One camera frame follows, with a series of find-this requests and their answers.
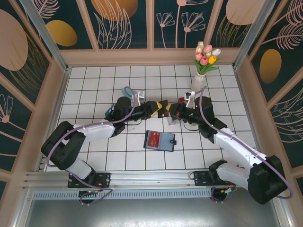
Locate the black card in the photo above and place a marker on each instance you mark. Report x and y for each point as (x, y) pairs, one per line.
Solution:
(163, 113)

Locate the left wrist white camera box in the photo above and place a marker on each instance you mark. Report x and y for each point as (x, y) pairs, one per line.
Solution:
(141, 95)

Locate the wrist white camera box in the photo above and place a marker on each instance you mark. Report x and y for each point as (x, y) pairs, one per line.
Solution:
(141, 95)
(190, 97)

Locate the aluminium front rail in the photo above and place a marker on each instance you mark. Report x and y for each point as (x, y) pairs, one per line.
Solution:
(151, 178)

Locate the tulip bouquet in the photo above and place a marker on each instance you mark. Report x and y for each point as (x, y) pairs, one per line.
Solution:
(204, 59)

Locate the white ribbed vase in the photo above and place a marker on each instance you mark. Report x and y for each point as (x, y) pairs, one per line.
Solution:
(197, 81)

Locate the clear acrylic card stand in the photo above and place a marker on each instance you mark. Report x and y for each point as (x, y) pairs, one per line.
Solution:
(172, 121)

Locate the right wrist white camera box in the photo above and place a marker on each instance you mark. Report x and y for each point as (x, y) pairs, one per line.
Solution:
(190, 97)

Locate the light blue toy trowel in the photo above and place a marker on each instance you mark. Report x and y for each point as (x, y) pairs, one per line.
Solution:
(126, 91)

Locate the aluminium corner post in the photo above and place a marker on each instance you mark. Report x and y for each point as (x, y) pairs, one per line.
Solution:
(45, 35)
(253, 35)

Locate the red card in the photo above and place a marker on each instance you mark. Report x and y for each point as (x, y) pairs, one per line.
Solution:
(154, 140)

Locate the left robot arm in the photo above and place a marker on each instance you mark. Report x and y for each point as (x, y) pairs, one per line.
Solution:
(61, 146)

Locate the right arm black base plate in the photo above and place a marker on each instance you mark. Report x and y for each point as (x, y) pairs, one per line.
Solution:
(201, 177)

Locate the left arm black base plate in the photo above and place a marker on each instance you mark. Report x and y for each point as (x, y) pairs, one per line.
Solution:
(104, 179)

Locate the dark blue card holder wallet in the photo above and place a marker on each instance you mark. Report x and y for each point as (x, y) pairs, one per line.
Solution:
(166, 142)

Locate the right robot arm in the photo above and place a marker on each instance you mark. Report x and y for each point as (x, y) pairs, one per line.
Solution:
(236, 149)

